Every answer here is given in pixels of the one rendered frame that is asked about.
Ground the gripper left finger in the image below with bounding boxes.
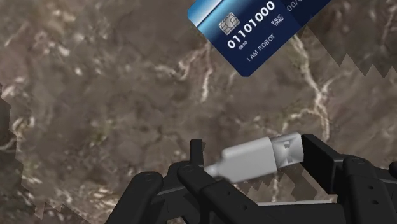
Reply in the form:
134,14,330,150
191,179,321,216
104,138,274,224

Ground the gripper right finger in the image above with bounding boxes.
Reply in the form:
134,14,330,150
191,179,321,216
301,133,397,224

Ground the white plug connector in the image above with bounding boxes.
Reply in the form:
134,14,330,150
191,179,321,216
204,132,305,184

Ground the blue payment card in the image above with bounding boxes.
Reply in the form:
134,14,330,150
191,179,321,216
187,0,333,78

